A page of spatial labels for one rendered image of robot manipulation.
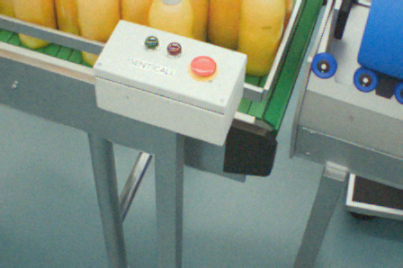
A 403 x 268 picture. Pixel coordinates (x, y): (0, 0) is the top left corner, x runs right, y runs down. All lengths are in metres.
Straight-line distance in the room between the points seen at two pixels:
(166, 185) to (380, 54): 0.44
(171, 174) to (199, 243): 0.88
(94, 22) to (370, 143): 0.52
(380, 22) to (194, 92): 0.30
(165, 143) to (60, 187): 1.07
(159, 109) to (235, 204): 1.15
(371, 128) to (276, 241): 0.90
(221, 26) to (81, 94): 0.27
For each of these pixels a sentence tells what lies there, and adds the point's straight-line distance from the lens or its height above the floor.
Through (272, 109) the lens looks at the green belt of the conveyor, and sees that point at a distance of 1.40.
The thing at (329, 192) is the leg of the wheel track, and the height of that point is 0.57.
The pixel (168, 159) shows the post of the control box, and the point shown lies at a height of 0.87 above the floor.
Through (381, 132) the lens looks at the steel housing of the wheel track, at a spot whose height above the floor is 0.87.
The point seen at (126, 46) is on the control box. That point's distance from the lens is 1.21.
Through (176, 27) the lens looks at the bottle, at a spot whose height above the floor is 1.05.
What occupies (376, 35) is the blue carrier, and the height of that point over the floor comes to 1.11.
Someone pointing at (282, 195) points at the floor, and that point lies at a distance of 2.35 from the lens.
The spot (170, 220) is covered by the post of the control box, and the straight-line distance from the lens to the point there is 1.54.
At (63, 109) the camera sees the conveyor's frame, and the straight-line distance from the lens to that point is 1.54.
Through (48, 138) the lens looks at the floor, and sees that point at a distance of 2.46.
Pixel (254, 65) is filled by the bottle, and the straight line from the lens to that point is 1.40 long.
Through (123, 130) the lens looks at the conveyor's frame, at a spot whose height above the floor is 0.78.
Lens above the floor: 2.02
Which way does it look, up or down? 56 degrees down
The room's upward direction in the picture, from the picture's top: 4 degrees clockwise
